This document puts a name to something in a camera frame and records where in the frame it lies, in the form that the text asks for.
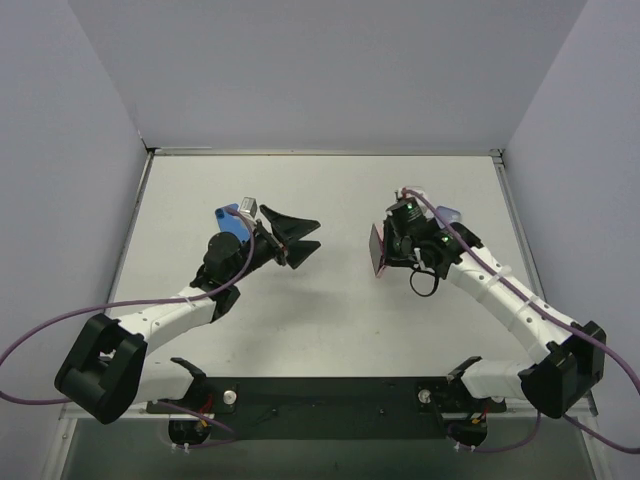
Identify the pink phone case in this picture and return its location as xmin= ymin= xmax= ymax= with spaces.
xmin=369 ymin=223 xmax=388 ymax=278

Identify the blue phone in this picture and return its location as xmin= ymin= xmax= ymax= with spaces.
xmin=214 ymin=203 xmax=250 ymax=242

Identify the lavender phone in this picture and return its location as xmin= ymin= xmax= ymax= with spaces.
xmin=435 ymin=205 xmax=462 ymax=228

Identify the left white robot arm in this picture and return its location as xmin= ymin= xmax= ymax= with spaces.
xmin=54 ymin=205 xmax=321 ymax=424

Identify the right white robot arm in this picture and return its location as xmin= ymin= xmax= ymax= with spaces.
xmin=369 ymin=196 xmax=606 ymax=419

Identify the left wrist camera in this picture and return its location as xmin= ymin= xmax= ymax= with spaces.
xmin=238 ymin=197 xmax=258 ymax=222

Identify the aluminium frame rail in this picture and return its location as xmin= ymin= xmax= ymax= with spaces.
xmin=492 ymin=149 xmax=601 ymax=419

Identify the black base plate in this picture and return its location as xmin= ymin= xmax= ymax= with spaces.
xmin=177 ymin=377 xmax=506 ymax=440

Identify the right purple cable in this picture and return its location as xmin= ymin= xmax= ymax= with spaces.
xmin=402 ymin=187 xmax=640 ymax=455

